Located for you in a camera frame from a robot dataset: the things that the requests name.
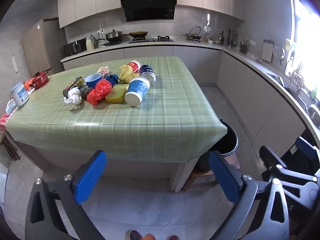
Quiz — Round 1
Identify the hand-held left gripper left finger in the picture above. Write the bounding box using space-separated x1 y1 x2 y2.
25 150 107 240

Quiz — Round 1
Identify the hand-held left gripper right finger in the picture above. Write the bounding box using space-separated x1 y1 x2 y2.
209 151 292 240

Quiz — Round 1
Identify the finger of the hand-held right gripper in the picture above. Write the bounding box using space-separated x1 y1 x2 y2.
296 137 320 178
259 145 316 183

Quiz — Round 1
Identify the black trash bin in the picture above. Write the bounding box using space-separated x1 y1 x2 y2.
197 120 239 172

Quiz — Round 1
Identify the white tissue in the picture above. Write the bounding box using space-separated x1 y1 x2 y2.
64 87 82 110

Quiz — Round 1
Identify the steel wool scrubber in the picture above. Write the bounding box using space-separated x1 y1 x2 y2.
79 86 95 102

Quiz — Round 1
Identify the red plastic bag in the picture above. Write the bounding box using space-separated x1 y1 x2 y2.
87 79 112 105

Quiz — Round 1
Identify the yellow sponge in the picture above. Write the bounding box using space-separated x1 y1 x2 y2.
105 84 129 103

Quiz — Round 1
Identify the black printed can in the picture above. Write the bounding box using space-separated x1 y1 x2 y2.
63 76 84 98

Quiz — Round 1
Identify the light blue bowl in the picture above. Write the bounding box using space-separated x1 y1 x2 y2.
84 73 103 88

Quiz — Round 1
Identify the large blue white cup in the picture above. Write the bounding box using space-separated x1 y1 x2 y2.
124 76 151 107

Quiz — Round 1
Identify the yellow cloth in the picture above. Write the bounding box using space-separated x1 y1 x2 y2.
118 65 139 84

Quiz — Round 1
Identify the clear cup with white rim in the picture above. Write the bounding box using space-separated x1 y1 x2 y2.
140 71 156 83

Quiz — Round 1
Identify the red paper cup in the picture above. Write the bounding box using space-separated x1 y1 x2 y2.
127 60 142 73

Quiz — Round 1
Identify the small dark blue cup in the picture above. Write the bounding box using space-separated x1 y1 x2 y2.
139 64 153 75

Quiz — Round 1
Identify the black built-in appliance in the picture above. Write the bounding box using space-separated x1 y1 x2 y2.
280 130 309 165

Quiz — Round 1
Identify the steel sink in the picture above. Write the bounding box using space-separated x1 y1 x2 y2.
304 104 320 128

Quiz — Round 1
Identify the table with green checked cloth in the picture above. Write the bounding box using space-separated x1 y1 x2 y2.
5 56 228 164

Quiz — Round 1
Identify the dark wooden stool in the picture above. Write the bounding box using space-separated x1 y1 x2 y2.
0 132 21 162

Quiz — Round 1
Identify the metal colander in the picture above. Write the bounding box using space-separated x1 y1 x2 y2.
273 45 286 60

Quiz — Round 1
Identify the red box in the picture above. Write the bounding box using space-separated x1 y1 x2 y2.
0 114 10 130

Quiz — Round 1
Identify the grey cutting board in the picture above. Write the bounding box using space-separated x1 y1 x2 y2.
261 40 275 62

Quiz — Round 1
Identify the kitchen window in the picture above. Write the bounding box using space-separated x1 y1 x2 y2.
285 0 320 100

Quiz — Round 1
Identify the white small appliance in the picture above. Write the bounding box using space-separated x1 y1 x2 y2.
10 82 29 108

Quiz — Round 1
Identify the red pot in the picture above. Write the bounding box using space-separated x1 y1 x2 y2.
26 71 50 90

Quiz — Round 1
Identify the metal utensil rack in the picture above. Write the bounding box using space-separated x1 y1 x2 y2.
227 29 237 48

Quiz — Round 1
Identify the black microwave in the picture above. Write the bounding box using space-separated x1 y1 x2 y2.
63 38 87 57

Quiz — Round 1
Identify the beige refrigerator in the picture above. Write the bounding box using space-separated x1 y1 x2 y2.
22 19 64 77

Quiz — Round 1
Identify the pot with lid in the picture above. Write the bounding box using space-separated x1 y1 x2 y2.
105 29 123 43

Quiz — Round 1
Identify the metal kettle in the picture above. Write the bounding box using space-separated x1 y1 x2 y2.
185 26 202 41

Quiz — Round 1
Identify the black gas stove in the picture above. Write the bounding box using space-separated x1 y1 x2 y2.
129 36 174 43

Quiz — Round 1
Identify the black range hood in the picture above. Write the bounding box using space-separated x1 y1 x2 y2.
121 0 177 22

